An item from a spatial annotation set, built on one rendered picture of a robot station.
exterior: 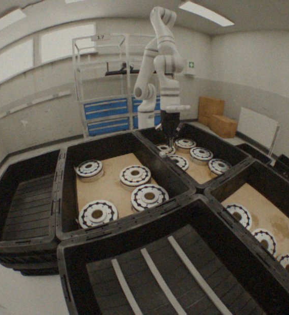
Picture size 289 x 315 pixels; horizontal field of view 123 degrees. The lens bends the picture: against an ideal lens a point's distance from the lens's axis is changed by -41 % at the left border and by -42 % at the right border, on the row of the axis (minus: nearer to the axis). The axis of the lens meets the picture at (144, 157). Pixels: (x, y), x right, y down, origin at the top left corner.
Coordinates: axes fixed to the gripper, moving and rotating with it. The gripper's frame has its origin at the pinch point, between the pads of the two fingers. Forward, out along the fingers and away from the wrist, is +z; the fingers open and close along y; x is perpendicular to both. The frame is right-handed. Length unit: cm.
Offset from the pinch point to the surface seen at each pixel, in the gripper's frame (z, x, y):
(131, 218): -3.1, 31.1, 23.4
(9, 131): 5, -261, 277
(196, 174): 7.0, 14.9, -3.6
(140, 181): 3.2, 14.9, 17.5
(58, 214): -3.6, 27.3, 37.8
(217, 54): -125, -241, -289
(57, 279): 19, 35, 52
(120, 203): 6.4, 18.5, 24.7
